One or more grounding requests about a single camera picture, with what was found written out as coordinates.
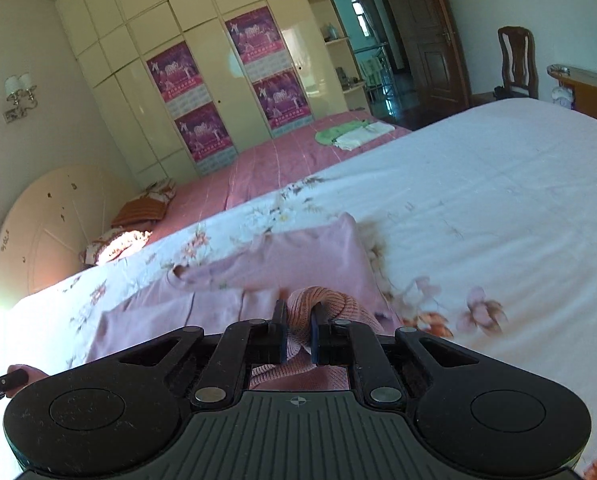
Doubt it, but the cream wardrobe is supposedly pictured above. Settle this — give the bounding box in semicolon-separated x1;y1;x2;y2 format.
56;0;369;178

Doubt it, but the brown wooden door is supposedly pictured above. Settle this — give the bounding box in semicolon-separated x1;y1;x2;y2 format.
379;0;472;111

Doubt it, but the cream round headboard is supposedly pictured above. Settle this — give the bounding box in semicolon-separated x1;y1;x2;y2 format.
0;165;139;296

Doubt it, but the purple wall poster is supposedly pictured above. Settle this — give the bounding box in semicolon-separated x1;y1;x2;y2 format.
146;41;210;116
252;69;313;131
224;6;293;83
173;102;236;163

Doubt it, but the floral patterned pillow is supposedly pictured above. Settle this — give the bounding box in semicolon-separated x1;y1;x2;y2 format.
81;227;154;266

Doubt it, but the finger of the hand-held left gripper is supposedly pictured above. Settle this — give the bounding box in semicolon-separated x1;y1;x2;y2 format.
0;369;29;413

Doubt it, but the wall lamp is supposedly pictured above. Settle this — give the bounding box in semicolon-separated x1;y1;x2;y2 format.
3;72;39;123

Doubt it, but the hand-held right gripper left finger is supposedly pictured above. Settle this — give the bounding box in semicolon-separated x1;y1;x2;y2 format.
117;300;290;408

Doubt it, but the wooden bed footboard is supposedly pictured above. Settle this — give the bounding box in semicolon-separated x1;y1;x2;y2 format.
546;64;597;126

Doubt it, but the white folded cloth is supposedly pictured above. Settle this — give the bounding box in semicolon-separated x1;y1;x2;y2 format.
335;122;394;151

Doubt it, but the orange striped pillow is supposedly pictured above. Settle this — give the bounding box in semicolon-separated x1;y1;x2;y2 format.
111;177;176;226

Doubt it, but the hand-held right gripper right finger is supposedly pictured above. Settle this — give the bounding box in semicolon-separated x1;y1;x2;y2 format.
311;301;479;403

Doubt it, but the pink sweater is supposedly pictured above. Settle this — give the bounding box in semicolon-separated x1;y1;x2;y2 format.
7;212;404;393

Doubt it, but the green folded cloth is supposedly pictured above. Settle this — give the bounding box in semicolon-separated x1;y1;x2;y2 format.
315;120;372;145

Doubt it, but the dark wooden chair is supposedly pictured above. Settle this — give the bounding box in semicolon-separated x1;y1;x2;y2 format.
493;26;539;100

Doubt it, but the pink checked bed sheet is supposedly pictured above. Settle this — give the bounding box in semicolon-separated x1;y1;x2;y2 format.
143;112;413;241

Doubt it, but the floral white bed sheet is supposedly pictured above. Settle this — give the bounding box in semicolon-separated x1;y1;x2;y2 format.
0;97;597;480

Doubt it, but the metal stair railing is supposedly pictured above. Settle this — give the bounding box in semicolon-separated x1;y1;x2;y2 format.
353;45;394;106

